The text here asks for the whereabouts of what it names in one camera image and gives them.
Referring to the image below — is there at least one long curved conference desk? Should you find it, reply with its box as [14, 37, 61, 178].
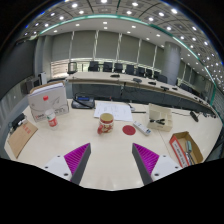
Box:
[64, 71, 214, 111]

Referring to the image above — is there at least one black tool in organizer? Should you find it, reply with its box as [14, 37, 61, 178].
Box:
[149, 118, 167, 126]

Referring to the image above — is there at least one clear red-capped water bottle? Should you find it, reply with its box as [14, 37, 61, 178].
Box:
[42, 95, 59, 130]

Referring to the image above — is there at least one flat brown cardboard envelope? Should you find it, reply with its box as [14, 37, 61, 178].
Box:
[7, 119, 39, 159]

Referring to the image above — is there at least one flat round red coaster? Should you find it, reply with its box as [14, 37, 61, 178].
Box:
[121, 124, 137, 136]

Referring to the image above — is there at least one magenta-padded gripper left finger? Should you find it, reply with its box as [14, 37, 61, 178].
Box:
[42, 142, 92, 186]

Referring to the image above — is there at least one open brown cardboard box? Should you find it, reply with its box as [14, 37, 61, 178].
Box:
[168, 130, 204, 169]

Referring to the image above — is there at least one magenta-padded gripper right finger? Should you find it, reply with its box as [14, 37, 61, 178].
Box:
[131, 142, 183, 186]

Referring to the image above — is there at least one black device with cables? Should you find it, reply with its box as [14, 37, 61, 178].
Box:
[8, 113, 28, 134]

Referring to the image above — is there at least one grey hand tool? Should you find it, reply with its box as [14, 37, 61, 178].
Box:
[184, 139, 196, 166]

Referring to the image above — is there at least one white cardboard paper box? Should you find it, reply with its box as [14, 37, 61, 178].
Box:
[27, 80, 70, 123]

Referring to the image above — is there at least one group of ceiling lights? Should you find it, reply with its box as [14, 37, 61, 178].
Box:
[19, 0, 224, 88]

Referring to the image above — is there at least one red floral ceramic mug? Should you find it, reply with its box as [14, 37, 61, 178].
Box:
[96, 112, 115, 136]

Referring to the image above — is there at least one small white rectangular box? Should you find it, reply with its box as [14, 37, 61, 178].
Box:
[132, 120, 152, 137]

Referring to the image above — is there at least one white printed paper sheet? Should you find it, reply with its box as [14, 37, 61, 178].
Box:
[93, 101, 134, 123]

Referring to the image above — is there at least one black desktop conference unit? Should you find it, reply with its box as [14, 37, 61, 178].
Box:
[70, 92, 97, 110]

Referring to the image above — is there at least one row of black office chairs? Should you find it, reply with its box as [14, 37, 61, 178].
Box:
[67, 60, 169, 84]

